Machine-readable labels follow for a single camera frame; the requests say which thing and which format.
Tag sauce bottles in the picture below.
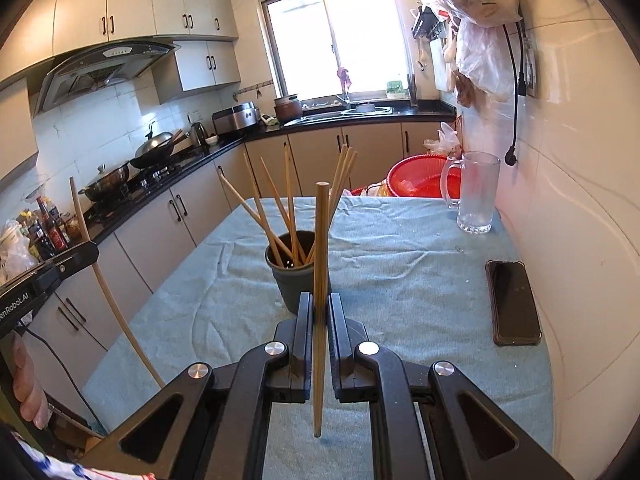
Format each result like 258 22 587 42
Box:
1 190 81 285

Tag steel pot with lid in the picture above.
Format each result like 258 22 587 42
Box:
79 162 129 203

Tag silver rice cooker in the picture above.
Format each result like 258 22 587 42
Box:
212 101 260 136

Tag red plastic basin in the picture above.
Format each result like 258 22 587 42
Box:
386 154 447 198

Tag person left hand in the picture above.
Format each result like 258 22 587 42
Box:
12 334 51 430

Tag wooden chopstick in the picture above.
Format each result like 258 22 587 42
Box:
305 144 347 265
307 146 354 265
312 182 330 438
219 174 293 268
68 177 166 388
258 155 307 265
243 151 284 269
296 240 307 266
284 142 299 268
340 148 357 199

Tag range hood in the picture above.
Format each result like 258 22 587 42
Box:
35 39 177 115

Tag brown clay pot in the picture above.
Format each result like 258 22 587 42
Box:
274 94 304 125

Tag black smartphone brown case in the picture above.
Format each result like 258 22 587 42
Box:
485 260 542 347

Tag black perforated utensil holder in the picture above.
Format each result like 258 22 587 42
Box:
265 232 314 315

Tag clear glass beer mug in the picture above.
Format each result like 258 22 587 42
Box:
439 151 500 235

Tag blue-green table cloth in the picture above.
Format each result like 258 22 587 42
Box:
84 197 554 479

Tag black wok on stove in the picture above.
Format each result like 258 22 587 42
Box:
129 129 188 170

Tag black power plug cable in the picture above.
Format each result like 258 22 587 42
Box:
502 22 528 168

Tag black electric kettle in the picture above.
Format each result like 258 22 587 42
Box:
191 122 208 152

